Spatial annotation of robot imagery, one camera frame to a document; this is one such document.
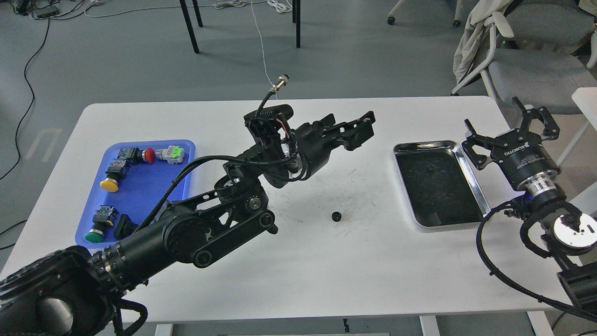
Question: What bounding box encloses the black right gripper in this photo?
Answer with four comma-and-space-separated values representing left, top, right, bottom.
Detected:
462, 97, 560, 191

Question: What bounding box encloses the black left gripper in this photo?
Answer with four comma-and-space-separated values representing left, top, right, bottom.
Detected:
294, 111, 376, 180

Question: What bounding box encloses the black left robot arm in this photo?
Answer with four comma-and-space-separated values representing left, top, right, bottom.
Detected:
1, 75, 375, 336

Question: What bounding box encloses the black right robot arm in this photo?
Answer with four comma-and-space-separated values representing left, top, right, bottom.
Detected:
461, 97, 597, 322

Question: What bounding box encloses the silver metal tray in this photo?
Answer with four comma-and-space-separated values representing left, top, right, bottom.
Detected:
393, 140, 491, 232

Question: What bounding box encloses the blue plastic tray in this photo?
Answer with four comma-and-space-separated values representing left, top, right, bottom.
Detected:
75, 140, 195, 249

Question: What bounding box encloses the grey office chair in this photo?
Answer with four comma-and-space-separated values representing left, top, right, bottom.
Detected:
452, 0, 596, 115

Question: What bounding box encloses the black table leg right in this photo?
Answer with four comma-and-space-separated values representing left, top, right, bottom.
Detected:
292, 0, 301, 49

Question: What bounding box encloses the black table leg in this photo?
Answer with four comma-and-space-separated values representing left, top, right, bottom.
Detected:
292, 0, 301, 49
179, 0, 203, 55

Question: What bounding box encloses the beige jacket on chair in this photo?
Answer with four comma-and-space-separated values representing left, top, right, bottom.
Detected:
452, 0, 512, 83

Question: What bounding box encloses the green grey connector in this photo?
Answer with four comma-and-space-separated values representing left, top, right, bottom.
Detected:
155, 145, 185, 164

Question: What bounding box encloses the black table leg left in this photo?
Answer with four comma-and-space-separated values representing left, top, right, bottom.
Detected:
179, 0, 203, 55

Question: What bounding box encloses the white floor cable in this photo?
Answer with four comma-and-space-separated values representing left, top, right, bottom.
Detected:
251, 0, 278, 100

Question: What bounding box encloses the red push button switch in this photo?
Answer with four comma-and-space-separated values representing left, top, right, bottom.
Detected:
117, 147, 156, 165

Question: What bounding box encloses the yellow push button switch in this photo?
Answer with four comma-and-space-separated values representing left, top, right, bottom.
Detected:
99, 159, 130, 193

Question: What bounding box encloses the black selector switch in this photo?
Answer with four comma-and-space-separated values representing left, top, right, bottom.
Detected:
113, 213, 138, 240

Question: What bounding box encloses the green push button switch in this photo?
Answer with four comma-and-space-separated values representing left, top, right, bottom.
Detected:
84, 205, 118, 243

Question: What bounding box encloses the black floor cable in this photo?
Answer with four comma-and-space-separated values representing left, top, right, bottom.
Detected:
0, 14, 52, 180

